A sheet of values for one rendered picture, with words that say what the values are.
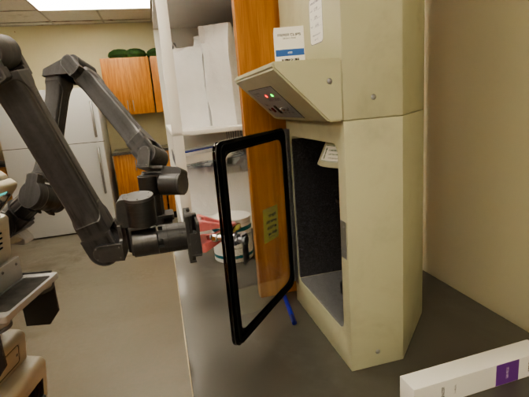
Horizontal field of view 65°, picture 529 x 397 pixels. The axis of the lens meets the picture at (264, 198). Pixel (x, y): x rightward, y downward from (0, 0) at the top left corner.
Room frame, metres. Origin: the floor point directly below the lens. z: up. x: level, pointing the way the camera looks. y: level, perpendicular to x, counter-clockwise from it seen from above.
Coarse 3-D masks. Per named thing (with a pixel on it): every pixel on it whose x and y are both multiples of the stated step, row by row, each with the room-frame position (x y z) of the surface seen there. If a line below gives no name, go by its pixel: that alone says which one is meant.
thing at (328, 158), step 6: (324, 144) 0.86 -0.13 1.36; (330, 144) 0.82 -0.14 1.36; (324, 150) 0.83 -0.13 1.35; (330, 150) 0.81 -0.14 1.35; (336, 150) 0.80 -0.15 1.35; (324, 156) 0.82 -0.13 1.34; (330, 156) 0.81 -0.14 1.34; (336, 156) 0.79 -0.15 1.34; (318, 162) 0.85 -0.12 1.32; (324, 162) 0.82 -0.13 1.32; (330, 162) 0.80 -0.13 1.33; (336, 162) 0.79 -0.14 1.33; (336, 168) 0.78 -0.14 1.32
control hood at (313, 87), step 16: (272, 64) 0.66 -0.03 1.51; (288, 64) 0.67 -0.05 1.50; (304, 64) 0.67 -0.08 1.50; (320, 64) 0.68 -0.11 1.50; (336, 64) 0.69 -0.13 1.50; (240, 80) 0.91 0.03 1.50; (256, 80) 0.81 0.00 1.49; (272, 80) 0.72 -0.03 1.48; (288, 80) 0.67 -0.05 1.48; (304, 80) 0.67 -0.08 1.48; (320, 80) 0.68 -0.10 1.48; (336, 80) 0.69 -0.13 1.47; (288, 96) 0.73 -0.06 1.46; (304, 96) 0.68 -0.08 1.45; (320, 96) 0.68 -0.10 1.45; (336, 96) 0.69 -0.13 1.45; (304, 112) 0.74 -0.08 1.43; (320, 112) 0.68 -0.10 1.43; (336, 112) 0.68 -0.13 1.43
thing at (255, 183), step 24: (216, 144) 0.72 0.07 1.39; (264, 144) 0.89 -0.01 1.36; (216, 168) 0.71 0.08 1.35; (240, 168) 0.78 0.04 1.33; (264, 168) 0.88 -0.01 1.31; (216, 192) 0.72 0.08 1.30; (240, 192) 0.78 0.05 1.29; (264, 192) 0.87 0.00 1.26; (240, 216) 0.77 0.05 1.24; (264, 216) 0.86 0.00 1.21; (264, 240) 0.85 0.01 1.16; (240, 264) 0.75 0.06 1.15; (264, 264) 0.85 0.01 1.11; (288, 264) 0.96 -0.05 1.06; (240, 288) 0.75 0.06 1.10; (264, 288) 0.84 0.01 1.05
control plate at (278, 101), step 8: (264, 88) 0.80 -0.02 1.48; (272, 88) 0.76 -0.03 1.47; (256, 96) 0.92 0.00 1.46; (264, 96) 0.86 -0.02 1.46; (280, 96) 0.77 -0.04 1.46; (264, 104) 0.93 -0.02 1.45; (272, 104) 0.87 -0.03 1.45; (280, 104) 0.82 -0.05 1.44; (288, 104) 0.77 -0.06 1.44; (272, 112) 0.94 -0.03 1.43; (288, 112) 0.83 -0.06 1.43; (296, 112) 0.78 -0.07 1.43
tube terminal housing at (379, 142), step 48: (288, 0) 0.93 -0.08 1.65; (336, 0) 0.70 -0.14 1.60; (384, 0) 0.71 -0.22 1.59; (336, 48) 0.71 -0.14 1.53; (384, 48) 0.71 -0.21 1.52; (384, 96) 0.71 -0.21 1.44; (336, 144) 0.72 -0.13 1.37; (384, 144) 0.71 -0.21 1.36; (384, 192) 0.71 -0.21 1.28; (384, 240) 0.70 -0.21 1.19; (384, 288) 0.70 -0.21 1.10; (336, 336) 0.75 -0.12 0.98; (384, 336) 0.70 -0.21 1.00
